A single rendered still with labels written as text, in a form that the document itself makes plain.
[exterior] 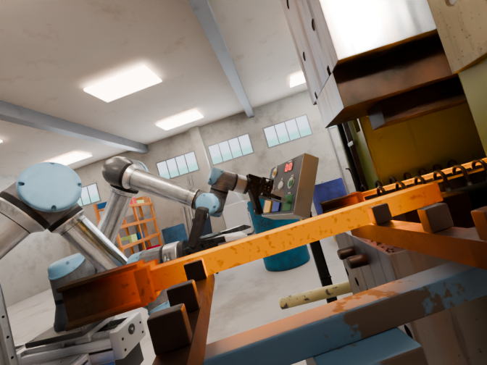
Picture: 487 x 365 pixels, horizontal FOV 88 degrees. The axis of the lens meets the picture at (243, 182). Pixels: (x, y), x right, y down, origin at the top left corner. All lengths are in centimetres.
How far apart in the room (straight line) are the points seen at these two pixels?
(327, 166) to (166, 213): 549
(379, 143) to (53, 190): 93
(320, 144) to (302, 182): 710
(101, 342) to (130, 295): 79
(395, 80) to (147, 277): 67
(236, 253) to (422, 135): 86
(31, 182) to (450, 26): 82
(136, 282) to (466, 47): 56
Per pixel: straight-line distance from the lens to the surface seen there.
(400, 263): 54
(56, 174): 70
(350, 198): 72
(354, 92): 69
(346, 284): 115
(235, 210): 729
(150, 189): 95
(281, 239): 29
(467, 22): 55
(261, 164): 807
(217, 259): 28
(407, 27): 74
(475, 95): 58
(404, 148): 100
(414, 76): 76
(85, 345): 114
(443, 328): 61
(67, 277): 113
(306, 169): 113
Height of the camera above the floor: 108
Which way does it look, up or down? 3 degrees up
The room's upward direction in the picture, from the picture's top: 16 degrees counter-clockwise
